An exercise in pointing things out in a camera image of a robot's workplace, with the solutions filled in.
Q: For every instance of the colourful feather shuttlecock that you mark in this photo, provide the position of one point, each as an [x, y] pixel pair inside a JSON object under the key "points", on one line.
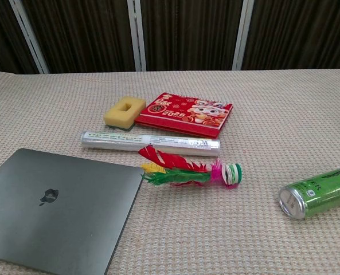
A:
{"points": [[184, 175]]}

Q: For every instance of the clear plastic wrap roll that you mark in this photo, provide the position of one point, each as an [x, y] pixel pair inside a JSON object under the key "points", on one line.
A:
{"points": [[164, 143]]}

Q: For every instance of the red 2026 desk calendar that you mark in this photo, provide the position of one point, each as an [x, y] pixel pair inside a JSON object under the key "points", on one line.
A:
{"points": [[187, 116]]}

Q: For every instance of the yellow sponge with green base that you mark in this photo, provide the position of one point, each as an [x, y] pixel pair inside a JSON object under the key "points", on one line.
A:
{"points": [[114, 112]]}

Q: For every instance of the beige woven tablecloth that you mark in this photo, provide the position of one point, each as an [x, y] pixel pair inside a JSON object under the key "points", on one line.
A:
{"points": [[215, 229]]}

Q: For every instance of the grey closed laptop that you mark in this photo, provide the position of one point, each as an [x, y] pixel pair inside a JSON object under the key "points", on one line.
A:
{"points": [[58, 217]]}

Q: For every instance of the green drink can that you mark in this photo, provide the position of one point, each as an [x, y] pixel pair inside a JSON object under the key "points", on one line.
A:
{"points": [[324, 194]]}

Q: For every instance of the grey aluminium frame extrusion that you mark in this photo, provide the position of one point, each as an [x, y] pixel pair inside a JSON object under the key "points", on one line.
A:
{"points": [[29, 37], [137, 37], [242, 37]]}

